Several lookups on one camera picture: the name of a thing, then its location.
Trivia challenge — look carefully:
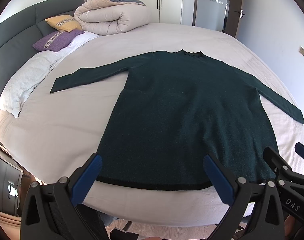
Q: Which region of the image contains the dark grey padded headboard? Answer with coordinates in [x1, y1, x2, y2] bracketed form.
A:
[0, 0, 85, 96]

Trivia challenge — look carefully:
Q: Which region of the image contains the dark green knit sweater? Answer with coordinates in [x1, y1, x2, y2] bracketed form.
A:
[51, 50, 304, 191]

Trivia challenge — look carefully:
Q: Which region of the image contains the white bed sheet mattress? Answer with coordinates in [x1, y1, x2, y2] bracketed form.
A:
[0, 23, 295, 227]

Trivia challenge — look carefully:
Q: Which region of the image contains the yellow patterned cushion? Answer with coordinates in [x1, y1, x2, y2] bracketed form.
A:
[45, 15, 82, 32]

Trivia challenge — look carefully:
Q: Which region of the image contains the wall socket plate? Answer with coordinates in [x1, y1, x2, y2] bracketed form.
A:
[299, 47, 304, 56]

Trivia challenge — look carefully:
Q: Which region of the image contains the folded beige duvet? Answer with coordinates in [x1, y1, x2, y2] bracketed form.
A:
[74, 0, 151, 35]

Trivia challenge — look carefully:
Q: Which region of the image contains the white pillow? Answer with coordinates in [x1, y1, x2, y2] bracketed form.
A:
[0, 31, 99, 118]

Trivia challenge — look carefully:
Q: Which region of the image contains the dark brown door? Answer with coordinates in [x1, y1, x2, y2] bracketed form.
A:
[224, 0, 245, 37]

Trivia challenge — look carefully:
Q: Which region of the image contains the dark bedside cabinet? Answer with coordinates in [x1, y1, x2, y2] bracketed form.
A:
[0, 150, 23, 216]

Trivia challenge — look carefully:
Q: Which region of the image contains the purple patterned cushion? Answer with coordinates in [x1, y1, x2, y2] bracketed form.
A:
[32, 29, 85, 53]

